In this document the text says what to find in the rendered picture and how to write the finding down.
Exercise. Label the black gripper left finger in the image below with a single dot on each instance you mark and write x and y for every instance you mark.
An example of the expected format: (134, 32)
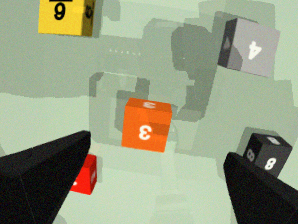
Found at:
(34, 183)

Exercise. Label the orange block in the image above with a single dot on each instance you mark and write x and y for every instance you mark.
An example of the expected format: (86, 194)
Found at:
(146, 125)

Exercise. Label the black block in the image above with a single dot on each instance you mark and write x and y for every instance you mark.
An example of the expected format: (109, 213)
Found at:
(268, 152)

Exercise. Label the yellow number block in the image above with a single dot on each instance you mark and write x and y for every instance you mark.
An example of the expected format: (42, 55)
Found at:
(66, 17)

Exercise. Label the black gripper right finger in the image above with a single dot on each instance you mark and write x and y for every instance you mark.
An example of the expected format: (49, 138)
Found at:
(257, 196)

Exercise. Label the red block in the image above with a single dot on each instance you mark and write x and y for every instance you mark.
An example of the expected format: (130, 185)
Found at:
(87, 179)

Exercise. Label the grey block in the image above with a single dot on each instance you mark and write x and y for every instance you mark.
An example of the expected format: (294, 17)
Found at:
(248, 47)

